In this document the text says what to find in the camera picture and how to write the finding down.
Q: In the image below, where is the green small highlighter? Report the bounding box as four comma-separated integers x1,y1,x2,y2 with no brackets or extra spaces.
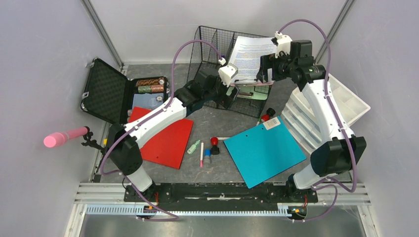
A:
187,140,201,154

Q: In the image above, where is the light green clipboard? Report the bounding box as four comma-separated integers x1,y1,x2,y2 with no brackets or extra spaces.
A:
237,85,271,100

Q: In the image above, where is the pink clear clipboard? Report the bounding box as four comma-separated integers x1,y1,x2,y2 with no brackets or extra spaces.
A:
230,79,274,86

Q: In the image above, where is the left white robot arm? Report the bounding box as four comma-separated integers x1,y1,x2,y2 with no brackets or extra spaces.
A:
104,65,238,201

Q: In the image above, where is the red chip stack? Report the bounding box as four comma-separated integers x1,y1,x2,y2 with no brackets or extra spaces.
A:
150,85,165,93

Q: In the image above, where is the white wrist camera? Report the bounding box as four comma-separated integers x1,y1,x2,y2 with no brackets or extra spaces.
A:
218,63,238,87
271,31,293,58

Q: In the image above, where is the red black round stamp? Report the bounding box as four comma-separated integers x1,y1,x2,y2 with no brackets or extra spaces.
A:
259,108,276,122

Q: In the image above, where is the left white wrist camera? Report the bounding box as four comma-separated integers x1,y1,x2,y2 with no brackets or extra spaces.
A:
218,63,238,87

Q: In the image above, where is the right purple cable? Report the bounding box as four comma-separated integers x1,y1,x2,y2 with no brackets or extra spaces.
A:
278,19,358,224

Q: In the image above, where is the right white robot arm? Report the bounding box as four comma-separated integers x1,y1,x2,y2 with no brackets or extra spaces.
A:
256,36,366,201

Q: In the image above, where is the white printed paper sheet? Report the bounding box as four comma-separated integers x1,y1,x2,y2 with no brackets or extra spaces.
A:
229,36,276,82

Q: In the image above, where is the teal blue clipboard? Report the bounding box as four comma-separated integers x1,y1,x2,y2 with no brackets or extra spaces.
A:
224,116,306,189

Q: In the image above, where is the white plastic drawer organizer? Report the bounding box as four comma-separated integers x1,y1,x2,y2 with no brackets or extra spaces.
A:
280,75,371,154

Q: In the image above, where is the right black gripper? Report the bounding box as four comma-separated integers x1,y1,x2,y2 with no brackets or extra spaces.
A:
255,49,296,83

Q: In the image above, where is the orange black chip stack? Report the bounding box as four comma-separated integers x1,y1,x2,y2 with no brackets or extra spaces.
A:
135,78,165,87

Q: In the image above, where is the pink pen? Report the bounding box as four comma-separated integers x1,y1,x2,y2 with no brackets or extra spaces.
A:
200,142,205,167

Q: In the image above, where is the green chip stack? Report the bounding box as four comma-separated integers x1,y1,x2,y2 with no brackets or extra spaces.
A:
138,85,152,94

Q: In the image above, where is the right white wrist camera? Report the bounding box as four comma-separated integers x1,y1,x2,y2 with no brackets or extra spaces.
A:
271,31,293,58

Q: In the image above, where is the blue playing card deck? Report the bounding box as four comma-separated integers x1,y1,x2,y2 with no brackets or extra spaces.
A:
132,93,164,110

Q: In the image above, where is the purple cable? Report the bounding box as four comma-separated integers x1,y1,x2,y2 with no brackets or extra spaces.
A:
99,39,226,222
278,19,358,224

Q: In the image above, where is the black poker chip case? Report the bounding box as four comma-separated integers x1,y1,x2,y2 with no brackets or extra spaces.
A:
81,57,170,124

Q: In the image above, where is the black wire mesh organizer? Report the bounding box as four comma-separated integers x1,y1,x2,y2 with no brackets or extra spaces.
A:
187,25,271,118

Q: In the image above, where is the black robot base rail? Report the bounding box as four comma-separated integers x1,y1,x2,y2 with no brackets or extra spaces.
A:
142,182,318,212

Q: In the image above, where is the red clipboard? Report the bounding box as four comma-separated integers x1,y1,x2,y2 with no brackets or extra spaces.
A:
140,118,194,169

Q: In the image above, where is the blue grey small cylinder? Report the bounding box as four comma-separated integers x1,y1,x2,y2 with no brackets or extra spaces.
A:
203,149,211,164

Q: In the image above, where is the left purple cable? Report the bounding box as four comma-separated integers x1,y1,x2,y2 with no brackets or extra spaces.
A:
99,39,226,222

